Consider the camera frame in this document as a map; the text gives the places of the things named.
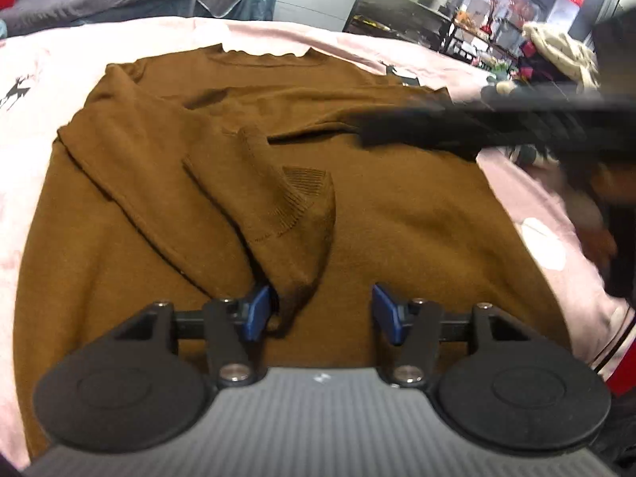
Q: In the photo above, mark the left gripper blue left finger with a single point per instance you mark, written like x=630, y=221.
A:
x=232, y=329

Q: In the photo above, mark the pink polka dot bedsheet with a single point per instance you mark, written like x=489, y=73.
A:
x=47, y=76

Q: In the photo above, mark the black metal shelf rack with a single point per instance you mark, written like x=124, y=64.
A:
x=404, y=20

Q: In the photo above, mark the navy red folded clothes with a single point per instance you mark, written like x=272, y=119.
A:
x=534, y=68

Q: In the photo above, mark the cream patterned folded garment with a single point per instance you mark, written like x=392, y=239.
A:
x=570, y=56

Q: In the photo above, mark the brown knit sweater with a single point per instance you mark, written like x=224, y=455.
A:
x=188, y=176

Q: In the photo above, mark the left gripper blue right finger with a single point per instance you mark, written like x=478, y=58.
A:
x=417, y=328

